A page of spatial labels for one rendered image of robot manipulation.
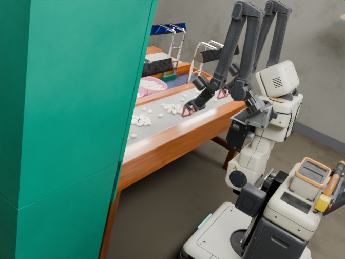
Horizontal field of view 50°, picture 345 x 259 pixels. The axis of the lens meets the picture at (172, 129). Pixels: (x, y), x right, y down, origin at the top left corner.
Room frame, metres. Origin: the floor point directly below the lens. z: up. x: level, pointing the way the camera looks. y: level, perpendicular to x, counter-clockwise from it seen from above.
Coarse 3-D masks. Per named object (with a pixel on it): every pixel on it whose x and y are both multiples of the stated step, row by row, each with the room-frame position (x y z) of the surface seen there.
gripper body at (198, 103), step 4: (200, 96) 1.77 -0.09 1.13; (192, 100) 1.78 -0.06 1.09; (196, 100) 1.77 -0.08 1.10; (200, 100) 1.76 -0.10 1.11; (204, 100) 1.76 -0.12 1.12; (192, 104) 1.75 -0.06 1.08; (196, 104) 1.77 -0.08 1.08; (200, 104) 1.76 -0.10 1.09; (204, 104) 1.78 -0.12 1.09; (196, 108) 1.74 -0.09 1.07; (200, 108) 1.77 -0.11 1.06
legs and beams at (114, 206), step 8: (216, 136) 3.11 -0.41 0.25; (224, 144) 3.06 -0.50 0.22; (232, 152) 3.00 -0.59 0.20; (224, 168) 3.00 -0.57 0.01; (120, 192) 1.57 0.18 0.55; (112, 208) 1.54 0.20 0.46; (112, 216) 1.55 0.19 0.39; (112, 224) 1.57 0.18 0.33; (104, 232) 1.53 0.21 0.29; (104, 240) 1.53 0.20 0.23; (104, 248) 1.54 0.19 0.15; (104, 256) 1.56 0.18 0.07
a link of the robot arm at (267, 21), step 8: (264, 8) 2.11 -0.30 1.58; (272, 8) 2.10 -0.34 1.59; (264, 16) 2.13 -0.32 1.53; (272, 16) 2.12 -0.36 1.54; (264, 24) 2.13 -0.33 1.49; (264, 32) 2.12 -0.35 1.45; (264, 40) 2.13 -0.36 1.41; (256, 48) 2.13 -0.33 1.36; (256, 56) 2.12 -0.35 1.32; (256, 64) 2.14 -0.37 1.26
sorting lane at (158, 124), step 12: (180, 96) 2.64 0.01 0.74; (192, 96) 2.70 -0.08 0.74; (216, 96) 2.84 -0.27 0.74; (228, 96) 2.92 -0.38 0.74; (156, 108) 2.31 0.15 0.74; (204, 108) 2.53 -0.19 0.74; (156, 120) 2.14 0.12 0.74; (168, 120) 2.18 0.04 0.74; (180, 120) 2.23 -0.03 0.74; (132, 132) 1.91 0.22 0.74; (144, 132) 1.94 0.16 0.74; (156, 132) 1.98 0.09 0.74
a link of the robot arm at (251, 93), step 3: (246, 84) 1.71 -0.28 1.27; (246, 87) 1.69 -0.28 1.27; (249, 87) 1.71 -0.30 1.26; (246, 90) 1.67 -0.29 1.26; (249, 90) 1.70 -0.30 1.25; (252, 90) 1.69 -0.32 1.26; (246, 93) 1.66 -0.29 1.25; (249, 93) 1.66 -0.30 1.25; (252, 93) 1.67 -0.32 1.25; (255, 93) 1.70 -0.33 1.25; (246, 96) 1.66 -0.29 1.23; (249, 96) 1.66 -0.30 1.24; (252, 96) 1.65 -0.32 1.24; (243, 99) 1.66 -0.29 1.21; (246, 99) 1.66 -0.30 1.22
